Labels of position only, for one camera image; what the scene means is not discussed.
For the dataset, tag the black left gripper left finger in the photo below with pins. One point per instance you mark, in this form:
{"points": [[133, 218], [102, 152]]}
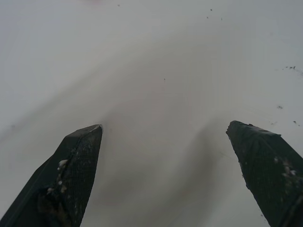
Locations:
{"points": [[64, 179]]}

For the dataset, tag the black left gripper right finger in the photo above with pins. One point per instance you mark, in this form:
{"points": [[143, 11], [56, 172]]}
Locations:
{"points": [[272, 170]]}

